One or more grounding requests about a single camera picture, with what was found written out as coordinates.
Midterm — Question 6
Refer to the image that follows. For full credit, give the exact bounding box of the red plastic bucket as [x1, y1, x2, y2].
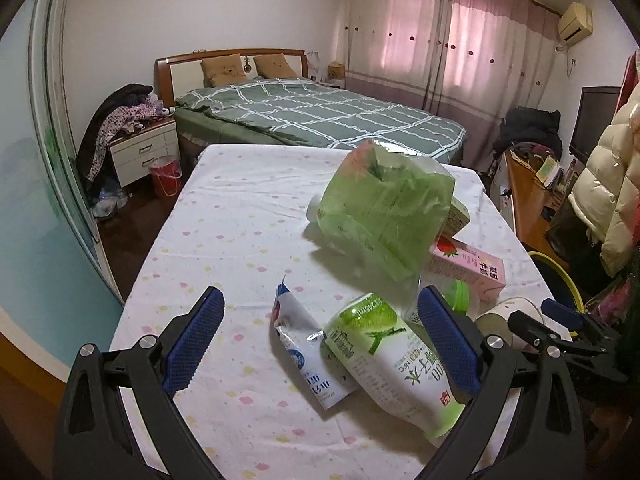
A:
[149, 156, 183, 198]

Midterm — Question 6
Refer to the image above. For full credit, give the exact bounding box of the yellow rimmed blue bin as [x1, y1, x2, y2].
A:
[525, 251, 586, 312]

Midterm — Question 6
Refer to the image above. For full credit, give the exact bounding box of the wooden bed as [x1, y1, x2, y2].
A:
[154, 49, 468, 166]

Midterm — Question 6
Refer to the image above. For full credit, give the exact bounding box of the blue and white sachet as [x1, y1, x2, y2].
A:
[271, 282, 361, 410]

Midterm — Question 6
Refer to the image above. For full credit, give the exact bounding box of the green plaid quilt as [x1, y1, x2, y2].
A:
[175, 77, 466, 163]

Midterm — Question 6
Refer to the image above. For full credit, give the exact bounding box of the cream puffer jacket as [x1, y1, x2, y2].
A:
[567, 105, 640, 276]

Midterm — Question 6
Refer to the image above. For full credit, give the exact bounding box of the white paper cup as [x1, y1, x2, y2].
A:
[475, 296, 546, 356]

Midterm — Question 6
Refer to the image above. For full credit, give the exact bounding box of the long wooden cabinet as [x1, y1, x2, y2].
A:
[502, 150, 571, 271]

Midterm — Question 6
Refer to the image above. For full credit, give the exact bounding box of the clear plastic bag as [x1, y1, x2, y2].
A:
[92, 187, 128, 218]

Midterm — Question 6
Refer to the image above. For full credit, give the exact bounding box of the clear cup with green lid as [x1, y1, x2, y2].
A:
[405, 276, 483, 325]

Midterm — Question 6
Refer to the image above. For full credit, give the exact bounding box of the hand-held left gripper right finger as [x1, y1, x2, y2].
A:
[417, 285, 583, 480]

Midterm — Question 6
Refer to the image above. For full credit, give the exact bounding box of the green plastic refill pouch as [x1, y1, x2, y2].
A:
[306, 140, 457, 283]

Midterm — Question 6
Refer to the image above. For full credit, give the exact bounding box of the green and white bottle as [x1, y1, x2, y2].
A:
[322, 292, 468, 440]

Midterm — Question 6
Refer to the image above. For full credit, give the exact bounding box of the pile of clothes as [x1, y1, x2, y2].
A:
[75, 83, 176, 196]

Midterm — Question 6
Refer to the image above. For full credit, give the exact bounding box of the black television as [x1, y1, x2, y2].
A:
[570, 86, 623, 166]

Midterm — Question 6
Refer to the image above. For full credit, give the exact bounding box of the white wooden nightstand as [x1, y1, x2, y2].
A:
[109, 119, 181, 188]

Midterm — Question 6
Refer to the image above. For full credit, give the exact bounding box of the red dotted cloth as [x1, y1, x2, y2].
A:
[622, 50, 640, 111]

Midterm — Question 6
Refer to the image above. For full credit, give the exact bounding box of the brown pillow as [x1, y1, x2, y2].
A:
[252, 54, 301, 81]
[200, 55, 248, 87]

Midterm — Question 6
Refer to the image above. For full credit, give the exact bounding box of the cream drink carton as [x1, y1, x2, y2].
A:
[440, 197, 472, 238]

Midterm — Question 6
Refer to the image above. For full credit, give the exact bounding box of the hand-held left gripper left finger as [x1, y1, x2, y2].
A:
[54, 286, 226, 480]

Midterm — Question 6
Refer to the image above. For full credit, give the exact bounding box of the cream air conditioner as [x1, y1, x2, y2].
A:
[557, 2, 593, 43]

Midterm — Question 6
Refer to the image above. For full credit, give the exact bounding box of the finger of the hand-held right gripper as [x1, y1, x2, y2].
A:
[507, 310, 576, 361]
[541, 299, 626, 356]

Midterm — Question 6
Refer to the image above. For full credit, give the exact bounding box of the pink floral cloth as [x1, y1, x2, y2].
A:
[590, 280, 640, 326]

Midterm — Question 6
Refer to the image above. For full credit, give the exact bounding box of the pink strawberry milk carton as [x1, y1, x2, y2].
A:
[429, 234, 507, 303]

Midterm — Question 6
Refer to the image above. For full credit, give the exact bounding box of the sliding glass wardrobe door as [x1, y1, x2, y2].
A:
[0, 0, 126, 356]

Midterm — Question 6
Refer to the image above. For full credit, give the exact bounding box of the green book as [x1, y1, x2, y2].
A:
[535, 156, 561, 188]

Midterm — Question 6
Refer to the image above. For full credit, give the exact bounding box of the pink and white curtain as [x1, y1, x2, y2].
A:
[342, 0, 563, 173]

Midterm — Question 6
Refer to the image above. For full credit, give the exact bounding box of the dark clothes heap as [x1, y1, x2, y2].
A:
[495, 106, 562, 161]

